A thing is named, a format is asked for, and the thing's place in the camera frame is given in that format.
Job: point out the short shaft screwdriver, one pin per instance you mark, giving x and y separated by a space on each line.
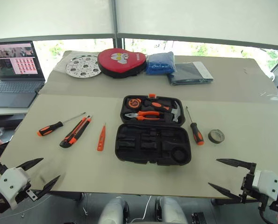
196 133

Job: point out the round perforated steel plate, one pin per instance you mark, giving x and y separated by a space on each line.
82 66

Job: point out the orange black tape measure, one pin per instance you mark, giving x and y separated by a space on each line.
133 103

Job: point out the white roller blind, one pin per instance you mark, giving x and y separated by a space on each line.
50 16
199 16

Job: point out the dark folded cloth package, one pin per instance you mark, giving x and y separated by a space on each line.
185 74

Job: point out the steel claw hammer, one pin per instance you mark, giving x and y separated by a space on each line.
176 112

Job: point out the grey rounded shape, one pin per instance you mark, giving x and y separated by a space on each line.
111 212
171 210

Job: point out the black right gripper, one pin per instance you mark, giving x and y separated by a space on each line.
247 186

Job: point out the white side desk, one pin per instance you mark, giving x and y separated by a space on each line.
3 111

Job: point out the orange tester pen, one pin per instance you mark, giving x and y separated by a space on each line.
101 140

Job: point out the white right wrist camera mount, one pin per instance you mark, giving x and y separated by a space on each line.
267 184

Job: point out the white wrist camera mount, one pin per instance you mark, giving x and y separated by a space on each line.
11 182
267 184

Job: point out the orange black utility knife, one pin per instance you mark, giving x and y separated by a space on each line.
74 134

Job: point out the black tool case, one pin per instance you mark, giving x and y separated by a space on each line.
152 144

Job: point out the long shaft screwdriver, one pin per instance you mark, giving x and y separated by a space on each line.
50 128

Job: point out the blue fabric bundle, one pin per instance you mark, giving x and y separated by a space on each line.
159 64

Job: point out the dark laptop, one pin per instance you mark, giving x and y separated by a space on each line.
12 63

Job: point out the dark tape roll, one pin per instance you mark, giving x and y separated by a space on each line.
213 137

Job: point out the red heart-shaped bag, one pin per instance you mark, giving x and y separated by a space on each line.
120 64

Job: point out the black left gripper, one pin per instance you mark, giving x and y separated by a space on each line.
20 195

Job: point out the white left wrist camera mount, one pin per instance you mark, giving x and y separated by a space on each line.
11 182

